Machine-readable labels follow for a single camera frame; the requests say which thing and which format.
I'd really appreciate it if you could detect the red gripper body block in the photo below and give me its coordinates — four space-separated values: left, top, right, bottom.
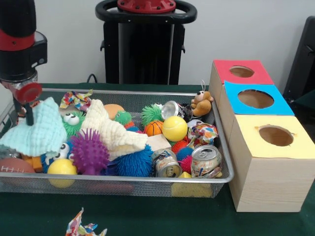
1 81 44 104

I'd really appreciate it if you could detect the clear mesh bin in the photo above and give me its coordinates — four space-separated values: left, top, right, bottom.
0 88 234 199

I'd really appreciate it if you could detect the black office chair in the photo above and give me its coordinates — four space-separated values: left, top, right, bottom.
283 16 315 111

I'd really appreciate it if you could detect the small orange basketball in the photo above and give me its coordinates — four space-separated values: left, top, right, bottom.
144 120 164 137

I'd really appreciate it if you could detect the small brown football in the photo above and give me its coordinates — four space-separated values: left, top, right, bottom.
0 157 36 174

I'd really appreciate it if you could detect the green fuzzy toy with eyes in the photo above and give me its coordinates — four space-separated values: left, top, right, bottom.
62 111 87 138

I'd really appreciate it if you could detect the wooden box with three holes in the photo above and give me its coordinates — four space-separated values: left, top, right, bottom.
208 59 315 213

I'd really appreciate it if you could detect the cream knitted cloth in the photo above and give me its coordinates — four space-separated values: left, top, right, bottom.
81 99 149 162

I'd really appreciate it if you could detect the yellow tennis ball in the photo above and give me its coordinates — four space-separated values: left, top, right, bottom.
162 116 189 142

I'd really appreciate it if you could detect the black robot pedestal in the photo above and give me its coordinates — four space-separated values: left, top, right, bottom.
95 0 197 85

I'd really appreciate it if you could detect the plain yellow ball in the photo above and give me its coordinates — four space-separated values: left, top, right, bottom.
47 158 78 188

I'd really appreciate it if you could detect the mint green knitted cloth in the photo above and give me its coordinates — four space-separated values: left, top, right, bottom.
0 97 68 158

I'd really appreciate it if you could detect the dark green table cloth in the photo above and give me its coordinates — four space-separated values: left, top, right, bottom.
0 83 315 236

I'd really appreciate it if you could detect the purple spiky ball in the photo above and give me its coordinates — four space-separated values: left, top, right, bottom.
70 129 110 176

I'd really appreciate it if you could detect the colourful polka dot cloth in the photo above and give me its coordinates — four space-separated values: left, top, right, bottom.
59 89 94 112

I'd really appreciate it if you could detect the colourful patchwork cloth scrap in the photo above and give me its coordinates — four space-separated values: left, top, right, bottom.
65 208 108 236

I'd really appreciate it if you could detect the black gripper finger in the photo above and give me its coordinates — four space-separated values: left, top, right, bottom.
13 97 22 118
26 101 34 126

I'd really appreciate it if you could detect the silver drink can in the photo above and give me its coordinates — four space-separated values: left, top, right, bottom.
191 145 222 178

